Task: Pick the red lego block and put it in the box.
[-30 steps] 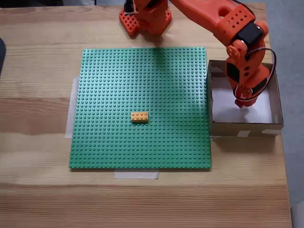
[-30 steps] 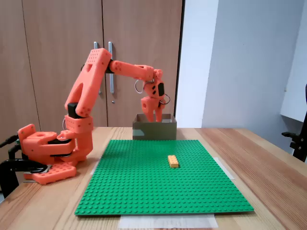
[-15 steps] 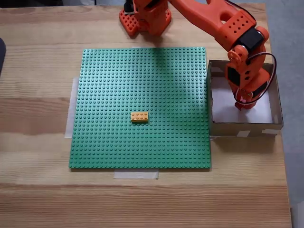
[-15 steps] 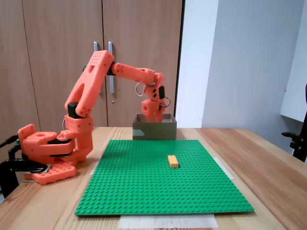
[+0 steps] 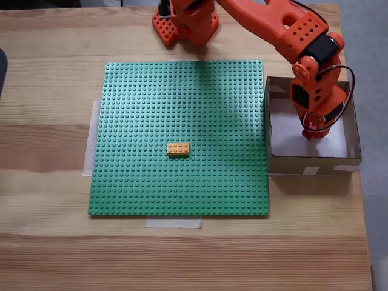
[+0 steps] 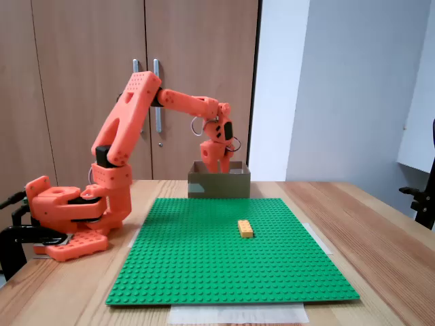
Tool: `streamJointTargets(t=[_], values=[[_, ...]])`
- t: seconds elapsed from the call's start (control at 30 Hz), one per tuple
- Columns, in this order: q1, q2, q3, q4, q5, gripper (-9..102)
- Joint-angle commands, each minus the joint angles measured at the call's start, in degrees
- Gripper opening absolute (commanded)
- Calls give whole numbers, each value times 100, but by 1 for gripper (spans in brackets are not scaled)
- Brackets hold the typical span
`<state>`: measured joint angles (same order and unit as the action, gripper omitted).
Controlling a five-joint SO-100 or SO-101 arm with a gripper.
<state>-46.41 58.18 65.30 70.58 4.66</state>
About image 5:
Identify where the green lego baseplate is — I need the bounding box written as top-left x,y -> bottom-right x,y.
87,59 -> 270,216

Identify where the cardboard box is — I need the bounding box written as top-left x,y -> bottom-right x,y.
264,76 -> 363,176

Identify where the translucent masking tape strip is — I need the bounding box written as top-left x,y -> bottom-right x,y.
82,97 -> 102,178
144,215 -> 203,229

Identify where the yellow lego block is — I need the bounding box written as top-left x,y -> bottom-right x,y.
167,142 -> 190,158

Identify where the black rounded object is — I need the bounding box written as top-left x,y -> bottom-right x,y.
0,47 -> 8,99

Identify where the gripper servo cable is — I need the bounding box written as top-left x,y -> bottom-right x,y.
287,0 -> 356,134

